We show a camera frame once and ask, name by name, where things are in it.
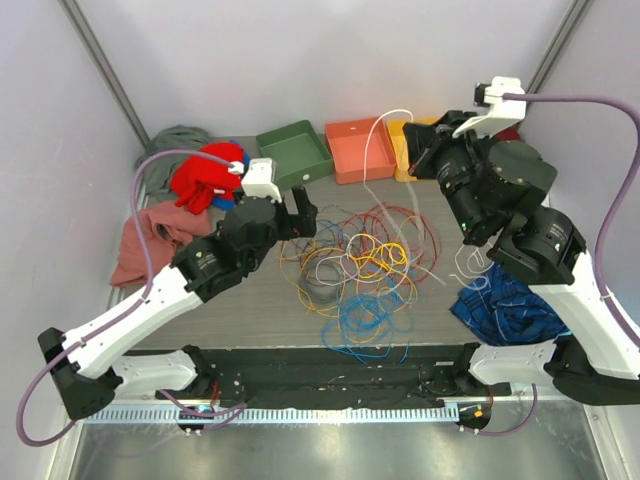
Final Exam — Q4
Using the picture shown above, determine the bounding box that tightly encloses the brown cable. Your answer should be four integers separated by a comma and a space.
287, 204, 351, 261

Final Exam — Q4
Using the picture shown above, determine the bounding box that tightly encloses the slotted cable duct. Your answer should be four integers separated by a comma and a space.
85, 403, 459, 426

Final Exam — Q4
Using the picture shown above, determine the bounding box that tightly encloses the dark red cloth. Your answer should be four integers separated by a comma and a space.
495, 127, 521, 142

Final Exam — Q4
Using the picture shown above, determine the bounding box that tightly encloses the yellow plastic bin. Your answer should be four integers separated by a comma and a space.
386, 120, 416, 182

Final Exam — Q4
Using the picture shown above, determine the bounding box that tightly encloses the blue plaid shirt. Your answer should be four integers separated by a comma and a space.
450, 264, 570, 346

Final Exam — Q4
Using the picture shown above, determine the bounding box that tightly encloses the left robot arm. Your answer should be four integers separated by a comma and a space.
38, 186, 318, 420

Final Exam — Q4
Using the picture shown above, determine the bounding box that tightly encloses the white looped cable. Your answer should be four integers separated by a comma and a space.
314, 232, 386, 286

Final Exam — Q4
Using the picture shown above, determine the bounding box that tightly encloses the red cable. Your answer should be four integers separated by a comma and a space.
339, 201, 444, 287

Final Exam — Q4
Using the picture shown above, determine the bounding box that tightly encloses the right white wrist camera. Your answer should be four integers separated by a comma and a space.
452, 76, 526, 138

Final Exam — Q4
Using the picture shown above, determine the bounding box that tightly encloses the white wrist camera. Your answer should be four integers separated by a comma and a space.
241, 158, 282, 203
452, 76, 526, 138

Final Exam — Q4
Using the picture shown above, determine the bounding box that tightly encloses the grey cloth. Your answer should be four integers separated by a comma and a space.
135, 125, 213, 198

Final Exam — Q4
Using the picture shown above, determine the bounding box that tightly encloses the blue cloth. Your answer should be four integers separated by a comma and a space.
211, 139, 251, 211

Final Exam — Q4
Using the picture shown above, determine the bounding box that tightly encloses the yellow cable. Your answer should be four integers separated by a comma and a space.
347, 232, 411, 281

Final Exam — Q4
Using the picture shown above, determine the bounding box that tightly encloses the green plastic bin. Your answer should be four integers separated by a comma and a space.
256, 120, 334, 191

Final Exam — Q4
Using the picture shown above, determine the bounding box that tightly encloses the right aluminium frame post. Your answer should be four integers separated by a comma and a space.
525, 0, 594, 94

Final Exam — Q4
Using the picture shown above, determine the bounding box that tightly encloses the left aluminium frame post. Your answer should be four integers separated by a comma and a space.
58, 0, 150, 148

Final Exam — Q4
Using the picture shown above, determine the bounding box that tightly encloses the grey cable coil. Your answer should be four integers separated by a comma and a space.
297, 257, 351, 305

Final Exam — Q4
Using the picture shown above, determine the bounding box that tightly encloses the orange plastic bin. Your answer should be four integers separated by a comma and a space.
325, 117, 396, 185

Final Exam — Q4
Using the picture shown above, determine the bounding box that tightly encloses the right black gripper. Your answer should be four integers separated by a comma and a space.
405, 111, 493, 240

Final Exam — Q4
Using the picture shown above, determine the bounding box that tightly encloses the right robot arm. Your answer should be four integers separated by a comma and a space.
402, 111, 639, 406

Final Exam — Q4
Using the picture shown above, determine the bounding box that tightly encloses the aluminium frame post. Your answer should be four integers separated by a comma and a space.
58, 0, 150, 148
525, 0, 594, 94

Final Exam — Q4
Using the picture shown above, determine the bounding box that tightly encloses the pink cloth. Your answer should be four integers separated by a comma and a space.
109, 199, 213, 288

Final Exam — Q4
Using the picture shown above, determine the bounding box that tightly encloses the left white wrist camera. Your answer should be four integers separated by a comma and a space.
241, 158, 282, 203

